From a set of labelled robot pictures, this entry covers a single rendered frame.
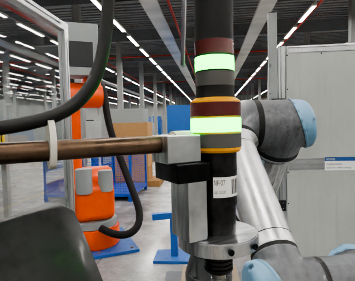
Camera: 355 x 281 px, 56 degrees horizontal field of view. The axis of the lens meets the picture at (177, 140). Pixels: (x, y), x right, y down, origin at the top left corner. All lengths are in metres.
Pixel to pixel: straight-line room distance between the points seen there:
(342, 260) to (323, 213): 1.70
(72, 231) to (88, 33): 4.02
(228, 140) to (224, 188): 0.04
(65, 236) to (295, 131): 0.58
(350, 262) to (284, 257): 0.10
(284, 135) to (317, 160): 1.41
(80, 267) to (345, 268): 0.37
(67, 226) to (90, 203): 3.84
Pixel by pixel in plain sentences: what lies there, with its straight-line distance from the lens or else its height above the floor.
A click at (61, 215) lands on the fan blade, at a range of 0.36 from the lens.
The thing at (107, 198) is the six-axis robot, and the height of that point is 0.64.
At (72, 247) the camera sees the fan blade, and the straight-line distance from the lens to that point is 0.34.
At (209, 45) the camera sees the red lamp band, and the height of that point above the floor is 1.61.
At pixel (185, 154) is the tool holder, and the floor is 1.53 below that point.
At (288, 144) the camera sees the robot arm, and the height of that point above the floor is 1.50.
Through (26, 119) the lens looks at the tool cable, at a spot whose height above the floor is 1.56.
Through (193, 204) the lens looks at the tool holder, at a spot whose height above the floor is 1.49.
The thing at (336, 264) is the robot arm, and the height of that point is 1.34.
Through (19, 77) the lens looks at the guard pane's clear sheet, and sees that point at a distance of 1.40.
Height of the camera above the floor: 1.55
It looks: 3 degrees down
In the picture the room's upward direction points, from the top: 1 degrees counter-clockwise
